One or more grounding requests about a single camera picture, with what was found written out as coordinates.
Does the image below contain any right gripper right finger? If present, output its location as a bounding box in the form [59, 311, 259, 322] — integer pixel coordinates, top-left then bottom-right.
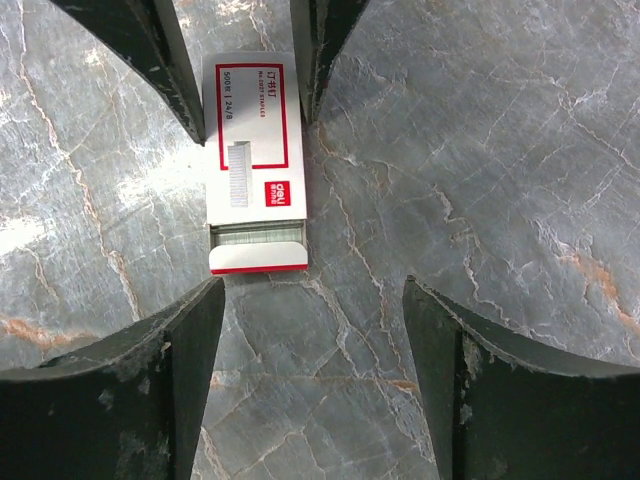
[402, 278, 639, 479]

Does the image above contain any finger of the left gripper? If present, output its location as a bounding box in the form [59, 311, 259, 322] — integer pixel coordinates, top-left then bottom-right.
[53, 0, 206, 145]
[289, 0, 369, 123]

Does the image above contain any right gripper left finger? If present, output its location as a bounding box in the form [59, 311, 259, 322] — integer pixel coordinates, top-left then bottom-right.
[1, 277, 225, 479]

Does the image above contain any red white staple box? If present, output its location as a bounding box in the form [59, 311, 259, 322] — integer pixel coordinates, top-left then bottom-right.
[203, 52, 309, 275]

